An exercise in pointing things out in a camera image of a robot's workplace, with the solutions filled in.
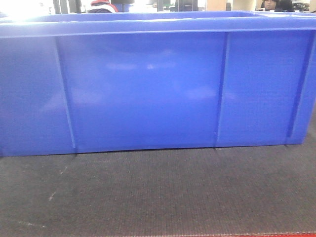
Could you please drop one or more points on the large blue plastic bin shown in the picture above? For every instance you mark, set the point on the large blue plastic bin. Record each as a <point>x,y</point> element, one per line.
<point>86,83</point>

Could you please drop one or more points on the dark conveyor belt mat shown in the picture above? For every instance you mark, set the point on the dark conveyor belt mat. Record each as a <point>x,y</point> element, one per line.
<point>244,191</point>

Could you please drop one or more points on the person in red white jacket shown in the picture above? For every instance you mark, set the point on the person in red white jacket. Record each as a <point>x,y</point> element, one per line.
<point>102,6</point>

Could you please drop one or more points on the dark-haired seated person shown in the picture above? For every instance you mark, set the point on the dark-haired seated person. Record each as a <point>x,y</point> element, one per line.
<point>277,5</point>

